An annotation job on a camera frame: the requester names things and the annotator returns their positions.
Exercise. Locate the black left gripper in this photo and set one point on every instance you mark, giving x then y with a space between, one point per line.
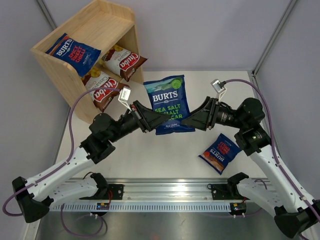
148 119

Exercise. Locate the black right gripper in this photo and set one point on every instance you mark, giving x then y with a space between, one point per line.
205 116

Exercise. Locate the blue Burts sea salt bag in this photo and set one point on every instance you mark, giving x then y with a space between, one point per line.
168 96

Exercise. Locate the brown Chuba cassava chips bag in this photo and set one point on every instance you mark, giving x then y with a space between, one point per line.
101 98

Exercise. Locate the blue Burts spicy chilli bag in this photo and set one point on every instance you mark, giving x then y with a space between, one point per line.
80 56

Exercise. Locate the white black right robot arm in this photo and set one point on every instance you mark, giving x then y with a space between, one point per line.
293 209

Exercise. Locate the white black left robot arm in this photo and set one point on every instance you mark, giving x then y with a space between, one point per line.
95 148

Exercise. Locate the light wooden shelf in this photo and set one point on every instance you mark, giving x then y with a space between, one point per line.
100 24

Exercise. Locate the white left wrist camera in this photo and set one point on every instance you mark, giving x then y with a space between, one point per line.
124 96

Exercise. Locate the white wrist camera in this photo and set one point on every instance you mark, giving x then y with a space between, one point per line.
124 96
219 88

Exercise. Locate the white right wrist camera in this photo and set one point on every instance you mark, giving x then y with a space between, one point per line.
219 88

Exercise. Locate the aluminium mounting rail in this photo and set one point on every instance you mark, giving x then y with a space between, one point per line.
162 188

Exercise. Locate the white slotted cable duct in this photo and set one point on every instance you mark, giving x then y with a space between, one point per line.
150 207

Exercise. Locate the aluminium frame post right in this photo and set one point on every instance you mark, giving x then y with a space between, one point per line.
274 36

